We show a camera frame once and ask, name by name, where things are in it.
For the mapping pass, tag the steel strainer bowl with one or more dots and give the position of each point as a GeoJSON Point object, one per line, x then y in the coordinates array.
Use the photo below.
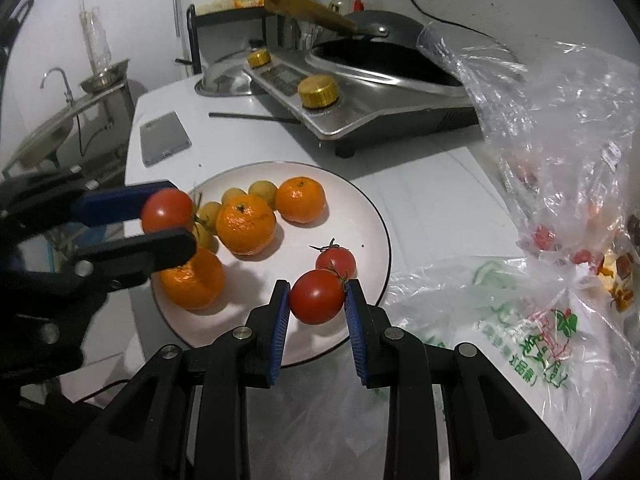
{"type": "Point", "coordinates": [105, 79]}

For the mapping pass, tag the yellow longan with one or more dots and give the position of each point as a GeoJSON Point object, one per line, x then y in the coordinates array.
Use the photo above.
{"type": "Point", "coordinates": [262, 192]}
{"type": "Point", "coordinates": [204, 239]}
{"type": "Point", "coordinates": [233, 195]}
{"type": "Point", "coordinates": [209, 214]}

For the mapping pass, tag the white printed plastic bag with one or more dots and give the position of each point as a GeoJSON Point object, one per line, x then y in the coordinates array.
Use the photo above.
{"type": "Point", "coordinates": [500, 310]}

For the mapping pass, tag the steel sink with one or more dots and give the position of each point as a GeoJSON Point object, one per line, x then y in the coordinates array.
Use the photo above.
{"type": "Point", "coordinates": [50, 132]}

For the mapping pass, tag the smartphone in clear case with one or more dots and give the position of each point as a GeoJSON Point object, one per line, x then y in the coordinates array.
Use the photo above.
{"type": "Point", "coordinates": [165, 139]}

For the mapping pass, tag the oil bottle dark cap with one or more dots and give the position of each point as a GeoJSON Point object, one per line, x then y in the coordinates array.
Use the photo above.
{"type": "Point", "coordinates": [340, 4]}

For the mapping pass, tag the orange mandarin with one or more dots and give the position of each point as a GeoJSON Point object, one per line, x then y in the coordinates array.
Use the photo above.
{"type": "Point", "coordinates": [301, 200]}
{"type": "Point", "coordinates": [195, 282]}
{"type": "Point", "coordinates": [246, 225]}

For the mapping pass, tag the black metal rack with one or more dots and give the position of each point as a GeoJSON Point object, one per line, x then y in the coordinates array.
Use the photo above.
{"type": "Point", "coordinates": [225, 14]}

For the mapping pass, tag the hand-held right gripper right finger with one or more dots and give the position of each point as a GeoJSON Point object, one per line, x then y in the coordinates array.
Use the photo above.
{"type": "Point", "coordinates": [356, 335]}

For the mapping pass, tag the steel faucet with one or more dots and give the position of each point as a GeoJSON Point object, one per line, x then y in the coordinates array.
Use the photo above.
{"type": "Point", "coordinates": [62, 77]}

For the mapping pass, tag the black stick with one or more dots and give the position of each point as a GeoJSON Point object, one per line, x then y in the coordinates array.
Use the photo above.
{"type": "Point", "coordinates": [250, 117]}

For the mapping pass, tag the small red tomato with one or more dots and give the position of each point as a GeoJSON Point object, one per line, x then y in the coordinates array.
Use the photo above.
{"type": "Point", "coordinates": [543, 238]}
{"type": "Point", "coordinates": [582, 256]}

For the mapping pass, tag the white plate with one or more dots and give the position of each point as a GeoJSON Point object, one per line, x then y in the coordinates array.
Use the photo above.
{"type": "Point", "coordinates": [295, 245]}

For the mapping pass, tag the clear plastic bag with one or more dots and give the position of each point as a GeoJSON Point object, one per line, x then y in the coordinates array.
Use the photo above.
{"type": "Point", "coordinates": [550, 125]}

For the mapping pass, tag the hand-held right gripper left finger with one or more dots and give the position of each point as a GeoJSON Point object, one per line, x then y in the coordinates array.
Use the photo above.
{"type": "Point", "coordinates": [277, 330]}

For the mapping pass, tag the stainless steel gas stove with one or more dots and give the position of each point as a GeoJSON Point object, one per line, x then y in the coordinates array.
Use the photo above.
{"type": "Point", "coordinates": [380, 110]}

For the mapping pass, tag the hanging clear plastic bottle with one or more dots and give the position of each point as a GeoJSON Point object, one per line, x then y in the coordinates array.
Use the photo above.
{"type": "Point", "coordinates": [97, 40]}

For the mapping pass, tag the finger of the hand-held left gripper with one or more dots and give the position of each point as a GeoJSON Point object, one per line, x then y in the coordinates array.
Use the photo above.
{"type": "Point", "coordinates": [115, 202]}
{"type": "Point", "coordinates": [150, 252]}

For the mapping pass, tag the red tomato green stem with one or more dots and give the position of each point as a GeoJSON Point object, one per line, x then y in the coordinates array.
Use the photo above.
{"type": "Point", "coordinates": [337, 260]}
{"type": "Point", "coordinates": [315, 297]}
{"type": "Point", "coordinates": [167, 210]}

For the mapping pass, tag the glass pot lid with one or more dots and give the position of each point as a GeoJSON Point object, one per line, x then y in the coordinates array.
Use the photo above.
{"type": "Point", "coordinates": [225, 77]}

